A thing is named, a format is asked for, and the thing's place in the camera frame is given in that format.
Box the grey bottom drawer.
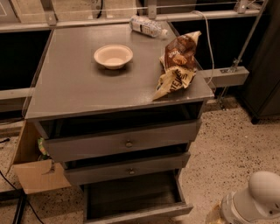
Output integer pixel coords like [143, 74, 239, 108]
[84, 171, 193, 224]

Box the grey drawer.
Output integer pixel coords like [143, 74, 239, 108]
[84, 171, 193, 224]
[64, 152, 190, 186]
[35, 119, 201, 162]

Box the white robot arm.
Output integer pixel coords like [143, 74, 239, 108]
[206, 171, 280, 224]

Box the grey middle drawer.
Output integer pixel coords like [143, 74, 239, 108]
[64, 152, 190, 186]

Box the grey top drawer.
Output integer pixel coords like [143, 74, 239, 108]
[35, 119, 201, 162]

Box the grey drawer cabinet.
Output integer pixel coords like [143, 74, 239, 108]
[24, 22, 215, 187]

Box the dark cabinet at right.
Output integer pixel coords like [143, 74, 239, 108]
[240, 0, 280, 124]

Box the brown chip bag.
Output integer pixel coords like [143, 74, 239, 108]
[153, 31, 201, 100]

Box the green packet in box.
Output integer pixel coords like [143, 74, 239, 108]
[38, 137, 50, 161]

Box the cardboard box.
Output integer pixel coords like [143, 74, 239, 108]
[11, 122, 71, 194]

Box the white paper bowl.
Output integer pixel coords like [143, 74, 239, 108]
[94, 45, 133, 70]

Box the clear plastic water bottle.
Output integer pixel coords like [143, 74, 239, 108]
[129, 15, 168, 38]

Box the white cable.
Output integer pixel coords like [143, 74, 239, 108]
[191, 10, 216, 86]

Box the black floor cable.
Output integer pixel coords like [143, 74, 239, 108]
[0, 171, 45, 224]

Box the metal frame rail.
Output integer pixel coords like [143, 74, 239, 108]
[0, 0, 267, 33]

